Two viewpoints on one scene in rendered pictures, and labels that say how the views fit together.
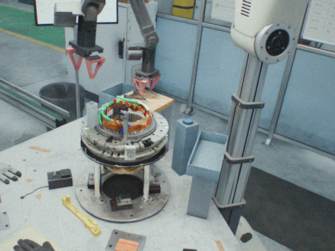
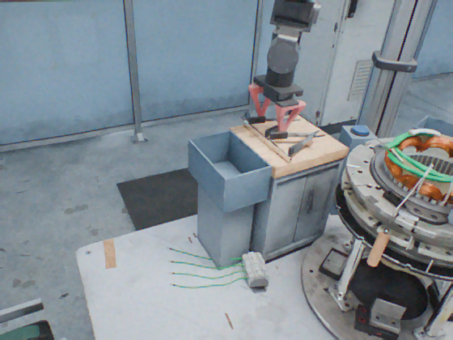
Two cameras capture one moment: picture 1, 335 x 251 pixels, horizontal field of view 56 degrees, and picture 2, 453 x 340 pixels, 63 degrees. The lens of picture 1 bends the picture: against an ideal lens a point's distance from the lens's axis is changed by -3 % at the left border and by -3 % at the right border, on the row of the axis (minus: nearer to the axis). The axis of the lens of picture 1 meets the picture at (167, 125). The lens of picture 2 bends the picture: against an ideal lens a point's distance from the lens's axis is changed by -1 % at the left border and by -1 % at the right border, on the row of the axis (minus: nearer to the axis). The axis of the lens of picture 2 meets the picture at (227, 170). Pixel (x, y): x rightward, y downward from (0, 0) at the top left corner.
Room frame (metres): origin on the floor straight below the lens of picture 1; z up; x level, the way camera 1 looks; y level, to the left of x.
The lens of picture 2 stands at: (1.12, 0.83, 1.47)
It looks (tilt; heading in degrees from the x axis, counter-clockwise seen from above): 34 degrees down; 298
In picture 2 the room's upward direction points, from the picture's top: 4 degrees clockwise
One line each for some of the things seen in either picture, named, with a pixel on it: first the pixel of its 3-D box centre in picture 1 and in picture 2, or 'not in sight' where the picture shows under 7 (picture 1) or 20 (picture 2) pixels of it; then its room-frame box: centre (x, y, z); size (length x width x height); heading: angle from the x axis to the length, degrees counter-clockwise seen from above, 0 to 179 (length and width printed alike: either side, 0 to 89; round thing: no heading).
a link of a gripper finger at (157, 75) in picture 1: (150, 80); (267, 99); (1.41, 0.10, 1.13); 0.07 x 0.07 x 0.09; 60
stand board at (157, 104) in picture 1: (144, 101); (286, 142); (1.35, 0.11, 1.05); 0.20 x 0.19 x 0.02; 59
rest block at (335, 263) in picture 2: not in sight; (336, 261); (1.16, 0.18, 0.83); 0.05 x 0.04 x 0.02; 85
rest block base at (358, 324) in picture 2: (94, 180); (376, 322); (1.04, 0.28, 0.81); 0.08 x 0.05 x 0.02; 9
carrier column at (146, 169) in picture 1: (146, 181); not in sight; (0.96, 0.06, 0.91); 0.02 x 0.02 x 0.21
